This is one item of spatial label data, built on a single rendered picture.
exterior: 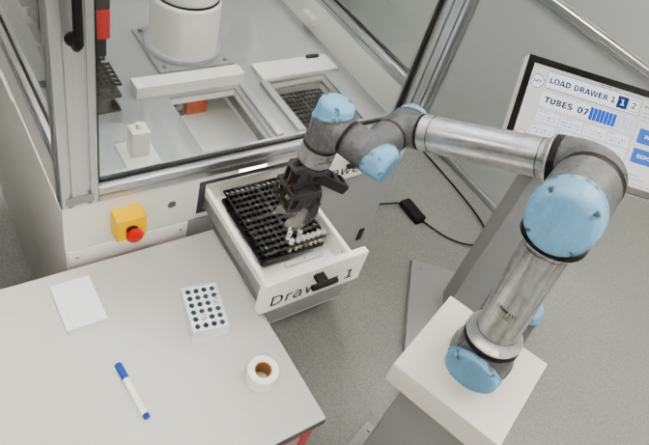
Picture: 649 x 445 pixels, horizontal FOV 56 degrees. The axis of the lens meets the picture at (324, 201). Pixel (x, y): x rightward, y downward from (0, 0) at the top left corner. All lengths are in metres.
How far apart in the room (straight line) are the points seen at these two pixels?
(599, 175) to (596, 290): 2.22
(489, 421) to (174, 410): 0.67
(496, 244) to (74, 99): 1.59
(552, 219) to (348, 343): 1.57
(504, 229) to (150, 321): 1.31
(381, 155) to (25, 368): 0.84
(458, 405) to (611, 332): 1.74
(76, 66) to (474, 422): 1.08
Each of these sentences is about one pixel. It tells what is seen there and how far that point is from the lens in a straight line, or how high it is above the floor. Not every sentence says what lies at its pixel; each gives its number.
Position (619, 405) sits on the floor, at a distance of 2.89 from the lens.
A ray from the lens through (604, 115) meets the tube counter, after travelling 2.03.
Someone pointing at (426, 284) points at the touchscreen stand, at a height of 0.04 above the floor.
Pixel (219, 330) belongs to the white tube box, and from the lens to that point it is 1.44.
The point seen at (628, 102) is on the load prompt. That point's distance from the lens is 2.07.
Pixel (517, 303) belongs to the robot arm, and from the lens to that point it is 1.15.
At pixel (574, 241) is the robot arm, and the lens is 1.01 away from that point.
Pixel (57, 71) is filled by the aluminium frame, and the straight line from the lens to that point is 1.20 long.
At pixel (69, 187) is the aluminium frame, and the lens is 1.40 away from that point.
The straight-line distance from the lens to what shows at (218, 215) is 1.53.
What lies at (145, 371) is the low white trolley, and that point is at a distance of 1.41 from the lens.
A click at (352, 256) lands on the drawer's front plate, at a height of 0.93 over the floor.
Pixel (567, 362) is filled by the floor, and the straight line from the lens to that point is 2.86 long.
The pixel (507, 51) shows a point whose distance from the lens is 3.06.
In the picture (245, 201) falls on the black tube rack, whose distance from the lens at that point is 1.55.
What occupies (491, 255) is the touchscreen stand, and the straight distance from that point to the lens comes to 2.37.
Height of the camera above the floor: 2.00
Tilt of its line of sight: 43 degrees down
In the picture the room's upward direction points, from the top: 19 degrees clockwise
